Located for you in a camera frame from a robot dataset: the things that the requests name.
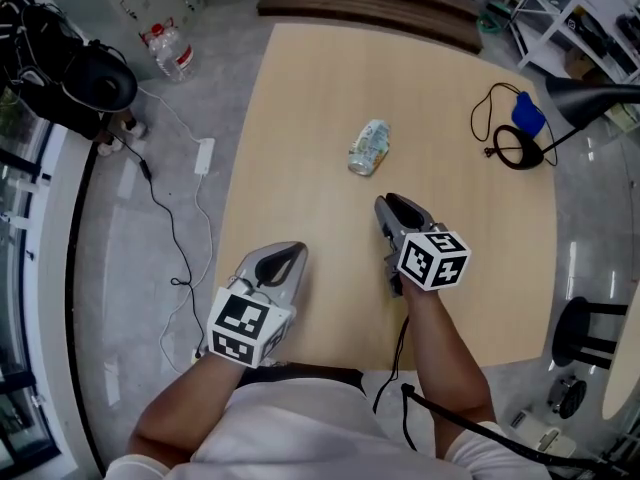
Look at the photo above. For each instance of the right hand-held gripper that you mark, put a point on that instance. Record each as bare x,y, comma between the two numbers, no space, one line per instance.
432,263

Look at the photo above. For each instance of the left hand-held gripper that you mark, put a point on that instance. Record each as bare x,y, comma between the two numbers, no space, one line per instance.
240,325

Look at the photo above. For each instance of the crushed drink can trash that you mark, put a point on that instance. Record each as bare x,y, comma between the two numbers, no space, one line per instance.
370,145

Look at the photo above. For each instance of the person's left forearm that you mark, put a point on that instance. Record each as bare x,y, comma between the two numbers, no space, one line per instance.
185,408

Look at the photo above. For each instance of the person's right forearm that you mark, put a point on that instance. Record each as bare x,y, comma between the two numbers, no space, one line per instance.
447,363

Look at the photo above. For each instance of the person's black shorts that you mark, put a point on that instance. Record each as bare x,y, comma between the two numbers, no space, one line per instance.
305,372

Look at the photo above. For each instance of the white power strip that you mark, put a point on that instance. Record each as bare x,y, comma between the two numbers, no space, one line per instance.
204,156

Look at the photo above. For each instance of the blue pouch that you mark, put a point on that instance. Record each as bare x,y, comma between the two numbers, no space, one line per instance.
527,115

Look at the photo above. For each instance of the person's white shirt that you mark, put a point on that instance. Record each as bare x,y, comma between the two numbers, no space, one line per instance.
300,433

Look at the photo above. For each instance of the black round stool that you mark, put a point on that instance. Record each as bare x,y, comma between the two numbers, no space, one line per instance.
575,328

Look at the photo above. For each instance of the black desk lamp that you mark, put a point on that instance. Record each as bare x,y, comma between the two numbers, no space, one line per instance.
585,99

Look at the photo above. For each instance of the large clear water bottle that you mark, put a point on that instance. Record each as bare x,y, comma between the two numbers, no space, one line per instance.
170,50

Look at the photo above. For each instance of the white plastic device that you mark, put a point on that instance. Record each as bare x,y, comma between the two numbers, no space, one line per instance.
545,435

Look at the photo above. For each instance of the round wooden side table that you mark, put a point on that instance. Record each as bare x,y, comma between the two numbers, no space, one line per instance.
625,358

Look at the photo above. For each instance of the white metal shelf rack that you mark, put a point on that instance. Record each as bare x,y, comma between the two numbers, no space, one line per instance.
570,13

